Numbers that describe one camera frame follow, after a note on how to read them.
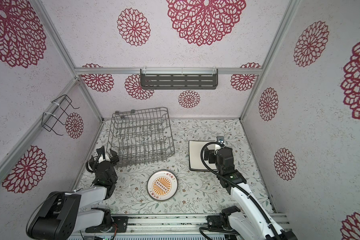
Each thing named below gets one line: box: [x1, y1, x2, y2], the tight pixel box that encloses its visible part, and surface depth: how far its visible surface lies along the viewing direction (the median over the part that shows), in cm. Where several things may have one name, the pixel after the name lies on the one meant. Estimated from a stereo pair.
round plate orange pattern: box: [146, 169, 179, 202], surface depth 85 cm
